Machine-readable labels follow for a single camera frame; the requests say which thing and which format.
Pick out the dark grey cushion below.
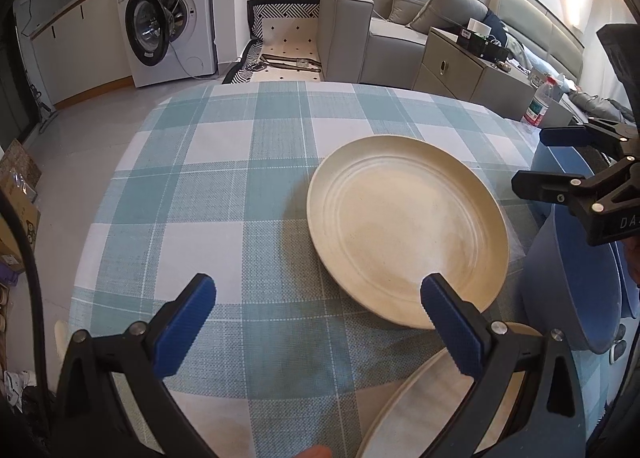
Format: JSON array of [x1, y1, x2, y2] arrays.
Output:
[[408, 0, 488, 34]]

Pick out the bed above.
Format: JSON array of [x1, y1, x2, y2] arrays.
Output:
[[488, 0, 634, 125]]

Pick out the grey sofa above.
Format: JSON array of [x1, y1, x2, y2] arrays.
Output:
[[317, 0, 427, 89]]

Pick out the patterned floor mat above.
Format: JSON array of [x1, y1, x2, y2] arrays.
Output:
[[224, 0, 323, 84]]

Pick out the black organizer box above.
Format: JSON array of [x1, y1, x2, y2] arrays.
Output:
[[457, 28, 510, 62]]

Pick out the cream plate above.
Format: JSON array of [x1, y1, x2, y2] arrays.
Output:
[[354, 321, 547, 458], [306, 135, 510, 330]]

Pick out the checkered tablecloth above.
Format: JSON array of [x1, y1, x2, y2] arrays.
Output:
[[70, 82, 538, 457]]

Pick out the grey nightstand cabinet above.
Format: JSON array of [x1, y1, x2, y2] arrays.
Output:
[[413, 28, 535, 121]]

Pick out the white washing machine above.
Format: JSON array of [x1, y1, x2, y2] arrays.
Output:
[[116, 0, 218, 87]]

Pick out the plastic water bottle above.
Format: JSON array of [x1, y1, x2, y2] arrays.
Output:
[[521, 76, 556, 126]]

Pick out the cardboard box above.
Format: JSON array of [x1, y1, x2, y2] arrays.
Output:
[[0, 177, 42, 274]]

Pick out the blue bowl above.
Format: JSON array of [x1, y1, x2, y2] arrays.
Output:
[[528, 142, 609, 224], [521, 205, 622, 354]]

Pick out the kitchen counter cabinets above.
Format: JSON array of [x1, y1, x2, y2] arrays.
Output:
[[30, 0, 134, 108]]

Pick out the black cable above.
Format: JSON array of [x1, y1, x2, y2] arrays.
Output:
[[0, 191, 51, 439]]

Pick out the left hand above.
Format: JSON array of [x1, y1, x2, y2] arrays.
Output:
[[294, 445, 332, 458]]

